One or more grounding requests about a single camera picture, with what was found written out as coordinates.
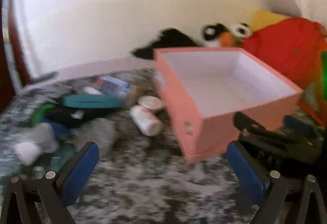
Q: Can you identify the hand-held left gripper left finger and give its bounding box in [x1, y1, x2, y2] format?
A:
[0, 141, 100, 224]

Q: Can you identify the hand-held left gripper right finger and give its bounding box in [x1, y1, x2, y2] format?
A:
[226, 141, 327, 224]

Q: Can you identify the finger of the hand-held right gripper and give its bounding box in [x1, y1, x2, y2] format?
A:
[234, 112, 275, 138]
[283, 115, 318, 140]

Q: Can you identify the pink cardboard box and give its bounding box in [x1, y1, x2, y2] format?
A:
[153, 47, 304, 164]

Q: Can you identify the black cap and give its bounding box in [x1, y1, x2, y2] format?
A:
[47, 107, 105, 128]

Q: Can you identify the green fabric item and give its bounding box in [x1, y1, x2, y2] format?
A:
[303, 51, 327, 126]

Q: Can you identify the grey and white cloth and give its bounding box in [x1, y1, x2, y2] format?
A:
[15, 122, 60, 166]

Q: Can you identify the teal case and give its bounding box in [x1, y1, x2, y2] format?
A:
[63, 95, 126, 109]

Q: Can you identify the green tape measure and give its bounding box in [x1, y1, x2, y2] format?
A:
[31, 104, 56, 124]

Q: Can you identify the red bag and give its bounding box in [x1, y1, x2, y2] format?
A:
[242, 17, 327, 90]

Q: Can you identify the white plastic bottle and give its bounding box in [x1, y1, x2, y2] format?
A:
[129, 105, 164, 137]

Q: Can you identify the battery blister pack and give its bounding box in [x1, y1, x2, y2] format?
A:
[96, 76, 132, 98]

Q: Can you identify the black and white plush toy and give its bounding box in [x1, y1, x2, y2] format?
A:
[201, 22, 254, 48]

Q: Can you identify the white round lid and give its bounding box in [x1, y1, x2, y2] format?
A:
[137, 96, 163, 111]

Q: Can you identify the black smartphone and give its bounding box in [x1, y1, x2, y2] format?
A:
[37, 71, 60, 82]

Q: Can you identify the pink bed sheet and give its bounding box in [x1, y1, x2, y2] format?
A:
[19, 56, 157, 93]

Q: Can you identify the yellow pillow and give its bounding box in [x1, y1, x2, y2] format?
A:
[250, 9, 290, 31]

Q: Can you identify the black cloth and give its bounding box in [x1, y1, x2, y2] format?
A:
[130, 27, 203, 60]

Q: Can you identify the brown wooden door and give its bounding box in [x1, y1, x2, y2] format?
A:
[0, 0, 30, 112]

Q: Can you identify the white metal pole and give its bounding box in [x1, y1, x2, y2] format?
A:
[1, 0, 17, 44]

